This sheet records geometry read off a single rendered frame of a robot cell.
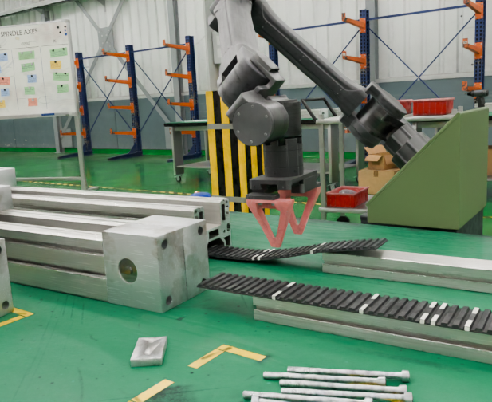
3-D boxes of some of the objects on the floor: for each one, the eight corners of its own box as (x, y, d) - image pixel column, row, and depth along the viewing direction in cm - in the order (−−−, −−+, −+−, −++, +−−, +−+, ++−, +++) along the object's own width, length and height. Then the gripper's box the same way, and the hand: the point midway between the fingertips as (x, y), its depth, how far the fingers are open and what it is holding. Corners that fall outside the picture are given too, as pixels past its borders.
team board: (-37, 205, 645) (-63, 29, 610) (-6, 197, 692) (-29, 33, 657) (76, 205, 601) (56, 16, 566) (101, 197, 648) (84, 21, 613)
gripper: (285, 140, 74) (291, 253, 77) (320, 132, 84) (324, 231, 87) (240, 141, 77) (247, 249, 80) (279, 132, 88) (285, 229, 91)
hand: (287, 234), depth 84 cm, fingers open, 8 cm apart
